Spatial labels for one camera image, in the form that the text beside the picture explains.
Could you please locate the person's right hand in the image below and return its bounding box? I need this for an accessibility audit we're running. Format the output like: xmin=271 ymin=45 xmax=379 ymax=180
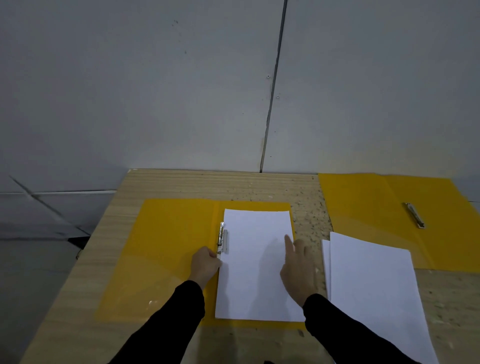
xmin=280 ymin=234 xmax=320 ymax=308

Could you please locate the person's left hand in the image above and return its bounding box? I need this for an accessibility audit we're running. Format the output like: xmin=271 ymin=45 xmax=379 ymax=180
xmin=188 ymin=246 xmax=223 ymax=290

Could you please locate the yellow folder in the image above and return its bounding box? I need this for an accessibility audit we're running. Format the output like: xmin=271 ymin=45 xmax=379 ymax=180
xmin=93 ymin=198 xmax=307 ymax=331
xmin=317 ymin=173 xmax=480 ymax=274

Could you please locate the gathered white papers stack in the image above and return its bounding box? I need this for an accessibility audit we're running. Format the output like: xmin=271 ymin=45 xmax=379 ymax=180
xmin=321 ymin=231 xmax=440 ymax=364
xmin=214 ymin=208 xmax=306 ymax=323

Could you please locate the person's left forearm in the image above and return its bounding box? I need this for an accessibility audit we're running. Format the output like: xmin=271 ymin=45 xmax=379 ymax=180
xmin=108 ymin=280 xmax=206 ymax=364

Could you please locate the person's right forearm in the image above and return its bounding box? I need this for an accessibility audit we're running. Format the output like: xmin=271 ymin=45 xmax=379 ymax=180
xmin=302 ymin=293 xmax=421 ymax=364

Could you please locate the silver metal folder clip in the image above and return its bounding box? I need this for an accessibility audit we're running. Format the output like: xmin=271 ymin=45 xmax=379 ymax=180
xmin=216 ymin=221 xmax=229 ymax=256
xmin=403 ymin=202 xmax=427 ymax=230

